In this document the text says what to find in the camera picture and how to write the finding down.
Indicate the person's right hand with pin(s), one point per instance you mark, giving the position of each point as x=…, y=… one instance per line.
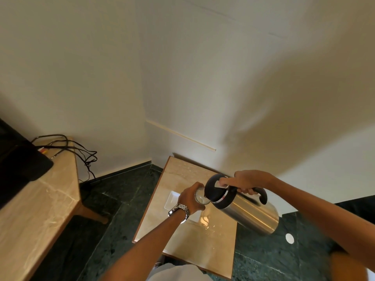
x=249, y=179

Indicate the person's left hand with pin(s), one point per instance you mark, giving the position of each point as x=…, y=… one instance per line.
x=189, y=198

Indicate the person's right thumb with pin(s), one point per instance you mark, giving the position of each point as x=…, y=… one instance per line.
x=228, y=182

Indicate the person's left fingers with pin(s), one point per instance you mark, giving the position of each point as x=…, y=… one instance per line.
x=199, y=187

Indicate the clear drinking glass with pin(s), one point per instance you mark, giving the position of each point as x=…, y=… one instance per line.
x=201, y=196

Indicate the stainless steel electric kettle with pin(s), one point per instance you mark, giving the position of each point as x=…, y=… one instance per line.
x=249, y=212

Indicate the person's right forearm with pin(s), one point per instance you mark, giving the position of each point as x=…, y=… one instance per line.
x=322, y=215

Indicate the person's left forearm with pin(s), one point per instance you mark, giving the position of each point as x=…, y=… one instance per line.
x=140, y=248

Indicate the white rectangular tray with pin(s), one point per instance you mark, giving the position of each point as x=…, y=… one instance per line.
x=175, y=201

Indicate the silver metal wristwatch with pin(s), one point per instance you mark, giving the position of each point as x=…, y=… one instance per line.
x=179, y=210

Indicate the small marble top table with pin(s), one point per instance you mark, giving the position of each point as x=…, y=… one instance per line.
x=187, y=231

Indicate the white round floor cover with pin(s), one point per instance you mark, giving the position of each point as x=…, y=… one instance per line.
x=289, y=238

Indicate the person's light shirt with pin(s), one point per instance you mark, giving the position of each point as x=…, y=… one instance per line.
x=178, y=273

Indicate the long marble top desk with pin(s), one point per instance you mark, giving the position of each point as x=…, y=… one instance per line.
x=35, y=213

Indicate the black television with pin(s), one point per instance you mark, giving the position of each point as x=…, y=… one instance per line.
x=17, y=169

